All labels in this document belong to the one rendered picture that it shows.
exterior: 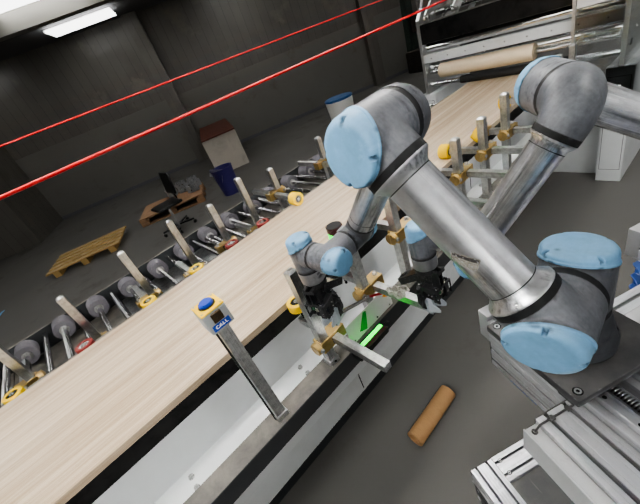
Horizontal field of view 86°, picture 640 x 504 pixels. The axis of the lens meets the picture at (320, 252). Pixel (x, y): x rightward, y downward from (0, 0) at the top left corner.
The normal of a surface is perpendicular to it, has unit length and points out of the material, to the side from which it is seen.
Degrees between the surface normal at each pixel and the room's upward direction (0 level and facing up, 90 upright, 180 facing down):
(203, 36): 90
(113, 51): 90
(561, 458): 0
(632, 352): 0
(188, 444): 90
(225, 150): 90
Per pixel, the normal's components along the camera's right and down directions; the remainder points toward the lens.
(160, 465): 0.65, 0.21
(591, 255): -0.23, -0.87
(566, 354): -0.54, 0.67
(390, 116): 0.33, -0.38
